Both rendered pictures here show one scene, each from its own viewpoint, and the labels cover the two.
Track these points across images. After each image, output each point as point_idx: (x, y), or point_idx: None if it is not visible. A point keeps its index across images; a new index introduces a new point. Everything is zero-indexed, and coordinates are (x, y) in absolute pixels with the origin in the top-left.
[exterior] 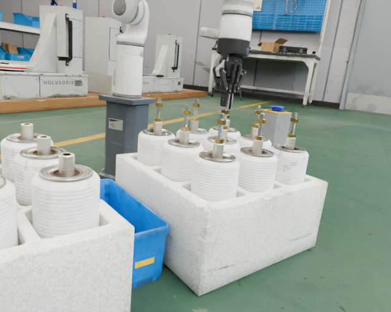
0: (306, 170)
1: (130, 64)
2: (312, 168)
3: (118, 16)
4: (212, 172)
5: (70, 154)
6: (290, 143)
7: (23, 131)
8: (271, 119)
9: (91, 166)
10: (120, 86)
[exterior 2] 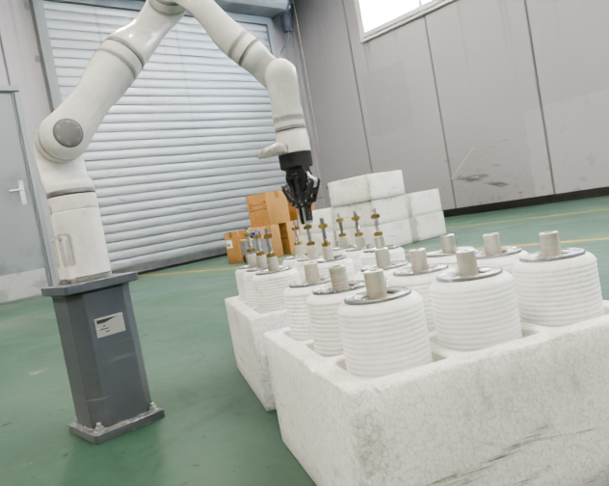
0: (196, 334)
1: (99, 222)
2: (191, 332)
3: (68, 148)
4: (402, 256)
5: (446, 234)
6: (347, 241)
7: (318, 271)
8: (262, 245)
9: (20, 459)
10: (94, 260)
